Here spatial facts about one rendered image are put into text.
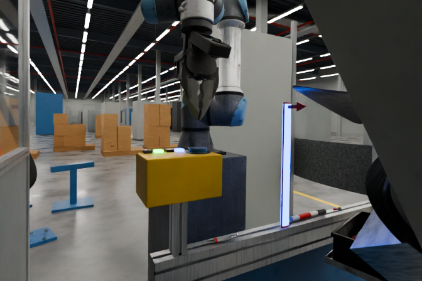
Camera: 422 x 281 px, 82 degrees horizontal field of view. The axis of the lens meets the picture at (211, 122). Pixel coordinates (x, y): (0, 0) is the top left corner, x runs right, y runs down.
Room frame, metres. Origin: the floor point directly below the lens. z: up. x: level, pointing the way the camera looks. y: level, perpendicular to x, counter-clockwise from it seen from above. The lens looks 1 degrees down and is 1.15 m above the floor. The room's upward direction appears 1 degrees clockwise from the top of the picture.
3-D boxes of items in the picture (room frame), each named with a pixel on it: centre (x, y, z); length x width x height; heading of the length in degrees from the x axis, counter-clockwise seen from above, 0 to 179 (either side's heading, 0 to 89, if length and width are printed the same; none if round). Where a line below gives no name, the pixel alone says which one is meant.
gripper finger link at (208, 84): (0.56, 0.02, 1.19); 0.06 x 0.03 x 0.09; 28
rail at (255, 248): (0.70, -0.28, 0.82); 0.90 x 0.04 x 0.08; 118
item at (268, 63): (2.37, -0.36, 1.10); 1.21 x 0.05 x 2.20; 118
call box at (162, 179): (0.52, 0.07, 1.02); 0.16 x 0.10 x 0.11; 118
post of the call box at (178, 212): (0.52, 0.07, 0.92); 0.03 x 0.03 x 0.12; 28
